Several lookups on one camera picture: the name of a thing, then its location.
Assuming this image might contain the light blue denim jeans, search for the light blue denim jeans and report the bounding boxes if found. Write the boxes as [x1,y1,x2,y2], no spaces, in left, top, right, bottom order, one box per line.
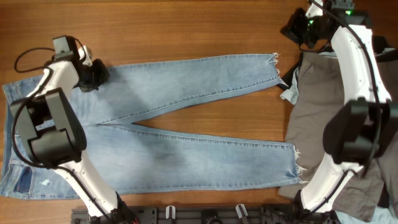
[0,52,308,200]

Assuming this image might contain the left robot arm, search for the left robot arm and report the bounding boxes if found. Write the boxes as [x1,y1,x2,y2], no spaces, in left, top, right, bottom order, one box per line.
[11,35,139,223]

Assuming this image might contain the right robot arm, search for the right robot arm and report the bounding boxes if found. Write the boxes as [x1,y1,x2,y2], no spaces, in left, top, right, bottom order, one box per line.
[281,1,397,223]

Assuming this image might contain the grey folded trousers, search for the grey folded trousers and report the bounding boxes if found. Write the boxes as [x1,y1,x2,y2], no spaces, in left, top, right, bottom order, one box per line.
[278,51,398,222]

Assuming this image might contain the light blue cloth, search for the light blue cloth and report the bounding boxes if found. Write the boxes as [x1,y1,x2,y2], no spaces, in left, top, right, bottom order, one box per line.
[280,52,343,107]

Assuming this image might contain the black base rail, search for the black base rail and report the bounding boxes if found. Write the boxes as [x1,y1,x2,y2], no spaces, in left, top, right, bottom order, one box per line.
[70,203,296,224]

